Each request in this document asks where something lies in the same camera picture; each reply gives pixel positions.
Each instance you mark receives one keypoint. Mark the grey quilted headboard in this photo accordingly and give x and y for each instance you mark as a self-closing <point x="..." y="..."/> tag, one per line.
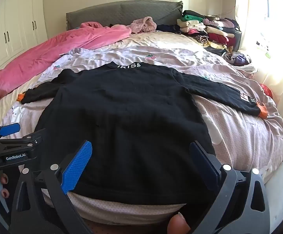
<point x="92" y="14"/>

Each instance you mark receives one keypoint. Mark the white wardrobe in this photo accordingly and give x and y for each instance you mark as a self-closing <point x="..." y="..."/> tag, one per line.
<point x="14" y="24"/>

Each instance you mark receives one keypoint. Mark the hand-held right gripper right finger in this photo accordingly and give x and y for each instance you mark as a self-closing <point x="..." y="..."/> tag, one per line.
<point x="205" y="162"/>

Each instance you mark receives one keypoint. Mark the lilac strawberry duvet cover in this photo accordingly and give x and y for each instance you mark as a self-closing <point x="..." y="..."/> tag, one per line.
<point x="234" y="131"/>

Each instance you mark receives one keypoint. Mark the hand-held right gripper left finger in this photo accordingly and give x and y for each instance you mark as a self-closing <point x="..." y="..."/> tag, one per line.
<point x="78" y="167"/>

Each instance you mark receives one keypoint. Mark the heap of purple clothes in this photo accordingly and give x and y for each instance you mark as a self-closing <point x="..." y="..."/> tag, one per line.
<point x="239" y="59"/>

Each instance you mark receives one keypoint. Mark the pink fluffy garment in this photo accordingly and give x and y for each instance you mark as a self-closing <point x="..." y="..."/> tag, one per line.
<point x="144" y="25"/>

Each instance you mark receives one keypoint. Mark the red cloth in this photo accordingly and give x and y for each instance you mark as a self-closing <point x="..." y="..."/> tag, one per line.
<point x="266" y="90"/>

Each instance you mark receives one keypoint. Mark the person's left hand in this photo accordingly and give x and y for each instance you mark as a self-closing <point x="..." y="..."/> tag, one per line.
<point x="4" y="192"/>

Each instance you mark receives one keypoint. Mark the cream curtain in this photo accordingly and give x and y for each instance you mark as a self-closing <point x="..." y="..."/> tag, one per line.
<point x="253" y="17"/>

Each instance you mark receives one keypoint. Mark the dark navy cloth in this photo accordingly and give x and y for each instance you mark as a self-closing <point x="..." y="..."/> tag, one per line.
<point x="168" y="28"/>

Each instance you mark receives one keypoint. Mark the pile of folded clothes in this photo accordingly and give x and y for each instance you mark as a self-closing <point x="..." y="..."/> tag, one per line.
<point x="205" y="29"/>

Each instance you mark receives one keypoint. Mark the dark storage box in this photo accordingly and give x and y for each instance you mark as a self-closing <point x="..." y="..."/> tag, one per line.
<point x="237" y="41"/>

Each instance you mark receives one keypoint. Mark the black sweater with orange cuffs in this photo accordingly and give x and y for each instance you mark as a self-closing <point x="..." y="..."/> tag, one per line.
<point x="122" y="117"/>

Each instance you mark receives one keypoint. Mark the beige bed sheet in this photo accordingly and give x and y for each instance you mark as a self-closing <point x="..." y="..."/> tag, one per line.
<point x="161" y="39"/>

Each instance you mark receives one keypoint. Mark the person's right hand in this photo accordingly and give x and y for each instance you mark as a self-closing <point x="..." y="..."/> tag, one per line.
<point x="178" y="224"/>

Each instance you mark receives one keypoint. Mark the pink blanket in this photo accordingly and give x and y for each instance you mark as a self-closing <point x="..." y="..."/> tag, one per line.
<point x="46" y="53"/>

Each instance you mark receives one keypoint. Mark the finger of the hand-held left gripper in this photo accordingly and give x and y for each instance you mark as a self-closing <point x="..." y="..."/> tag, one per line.
<point x="8" y="129"/>
<point x="31" y="139"/>

